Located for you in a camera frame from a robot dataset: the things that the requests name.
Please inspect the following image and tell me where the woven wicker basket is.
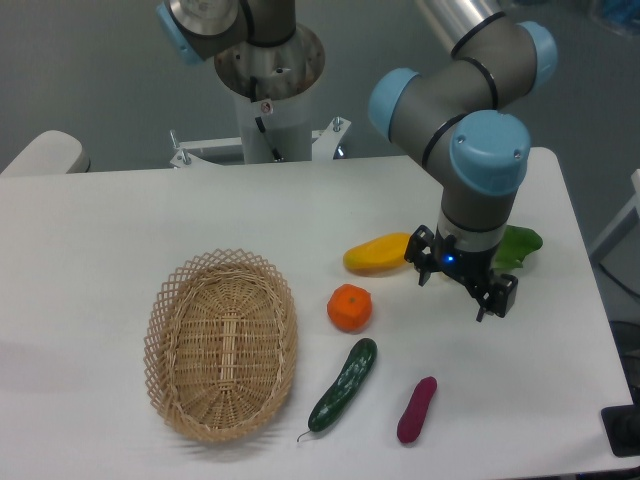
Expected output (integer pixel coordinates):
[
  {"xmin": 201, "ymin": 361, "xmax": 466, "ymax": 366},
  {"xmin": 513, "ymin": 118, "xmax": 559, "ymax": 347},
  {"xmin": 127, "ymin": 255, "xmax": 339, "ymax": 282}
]
[{"xmin": 144, "ymin": 249, "xmax": 298, "ymax": 443}]

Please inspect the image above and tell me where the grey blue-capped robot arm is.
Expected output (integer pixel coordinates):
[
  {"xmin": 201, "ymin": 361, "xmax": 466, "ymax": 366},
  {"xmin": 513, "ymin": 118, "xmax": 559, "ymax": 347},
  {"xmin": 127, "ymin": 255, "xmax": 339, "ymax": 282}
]
[{"xmin": 156, "ymin": 1, "xmax": 558, "ymax": 317}]

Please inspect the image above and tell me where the white furniture at right edge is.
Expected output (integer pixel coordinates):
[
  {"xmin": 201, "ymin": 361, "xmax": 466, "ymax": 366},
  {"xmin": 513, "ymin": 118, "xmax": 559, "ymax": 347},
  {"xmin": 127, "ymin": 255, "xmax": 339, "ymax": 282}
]
[{"xmin": 587, "ymin": 170, "xmax": 639, "ymax": 264}]

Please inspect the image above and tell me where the black cable on pedestal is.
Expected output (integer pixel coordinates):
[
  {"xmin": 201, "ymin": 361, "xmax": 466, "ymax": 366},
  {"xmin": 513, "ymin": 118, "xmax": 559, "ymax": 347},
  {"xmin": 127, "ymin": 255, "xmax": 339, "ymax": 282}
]
[{"xmin": 248, "ymin": 75, "xmax": 284, "ymax": 163}]

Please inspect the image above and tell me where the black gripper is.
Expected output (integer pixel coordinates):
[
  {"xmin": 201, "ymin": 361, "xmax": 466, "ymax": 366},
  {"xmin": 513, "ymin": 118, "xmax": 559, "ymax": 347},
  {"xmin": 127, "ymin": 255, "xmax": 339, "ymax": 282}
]
[{"xmin": 404, "ymin": 213, "xmax": 518, "ymax": 322}]

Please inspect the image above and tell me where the dark green cucumber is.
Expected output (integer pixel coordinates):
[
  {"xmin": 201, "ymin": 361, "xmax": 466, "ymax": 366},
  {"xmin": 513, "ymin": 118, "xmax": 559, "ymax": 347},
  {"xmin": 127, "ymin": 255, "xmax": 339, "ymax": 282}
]
[{"xmin": 296, "ymin": 338, "xmax": 378, "ymax": 443}]

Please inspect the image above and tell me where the white pedestal base frame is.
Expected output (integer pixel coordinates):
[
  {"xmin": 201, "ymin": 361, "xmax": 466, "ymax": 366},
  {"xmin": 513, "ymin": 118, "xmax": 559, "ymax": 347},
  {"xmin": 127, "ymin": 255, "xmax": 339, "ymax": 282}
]
[{"xmin": 169, "ymin": 116, "xmax": 352, "ymax": 169}]

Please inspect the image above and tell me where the white chair armrest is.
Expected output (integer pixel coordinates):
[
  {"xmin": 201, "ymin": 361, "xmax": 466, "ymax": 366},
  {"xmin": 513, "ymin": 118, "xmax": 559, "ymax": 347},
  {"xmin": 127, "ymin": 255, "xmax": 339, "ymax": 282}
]
[{"xmin": 1, "ymin": 130, "xmax": 91, "ymax": 178}]

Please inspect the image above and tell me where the yellow orange mango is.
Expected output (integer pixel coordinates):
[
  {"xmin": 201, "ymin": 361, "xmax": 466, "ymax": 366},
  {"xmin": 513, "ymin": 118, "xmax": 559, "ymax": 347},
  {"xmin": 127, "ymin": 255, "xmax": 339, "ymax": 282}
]
[{"xmin": 342, "ymin": 232, "xmax": 410, "ymax": 275}]

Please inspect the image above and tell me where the purple sweet potato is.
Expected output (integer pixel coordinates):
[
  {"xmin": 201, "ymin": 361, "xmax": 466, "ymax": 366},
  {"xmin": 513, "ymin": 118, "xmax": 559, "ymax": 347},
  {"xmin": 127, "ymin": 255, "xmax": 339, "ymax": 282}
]
[{"xmin": 396, "ymin": 376, "xmax": 438, "ymax": 444}]

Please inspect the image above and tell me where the black device at table edge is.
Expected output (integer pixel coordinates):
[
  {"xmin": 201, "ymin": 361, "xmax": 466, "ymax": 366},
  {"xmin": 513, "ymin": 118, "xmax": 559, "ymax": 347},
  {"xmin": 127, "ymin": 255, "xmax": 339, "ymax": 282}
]
[{"xmin": 601, "ymin": 404, "xmax": 639, "ymax": 458}]

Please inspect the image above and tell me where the orange tangerine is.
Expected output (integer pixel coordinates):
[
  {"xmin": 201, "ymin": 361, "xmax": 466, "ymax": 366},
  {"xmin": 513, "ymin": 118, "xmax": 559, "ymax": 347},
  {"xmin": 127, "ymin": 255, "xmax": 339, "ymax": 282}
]
[{"xmin": 326, "ymin": 284, "xmax": 373, "ymax": 332}]

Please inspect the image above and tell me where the green leafy vegetable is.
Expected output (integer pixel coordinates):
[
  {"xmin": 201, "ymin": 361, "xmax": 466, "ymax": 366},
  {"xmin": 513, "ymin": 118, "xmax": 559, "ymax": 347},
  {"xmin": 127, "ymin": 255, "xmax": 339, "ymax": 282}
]
[{"xmin": 493, "ymin": 225, "xmax": 543, "ymax": 270}]

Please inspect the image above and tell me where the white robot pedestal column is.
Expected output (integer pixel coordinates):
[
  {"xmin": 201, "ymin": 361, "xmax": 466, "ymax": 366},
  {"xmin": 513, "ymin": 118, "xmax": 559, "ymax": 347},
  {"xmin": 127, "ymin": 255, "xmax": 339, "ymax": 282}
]
[{"xmin": 214, "ymin": 22, "xmax": 326, "ymax": 164}]

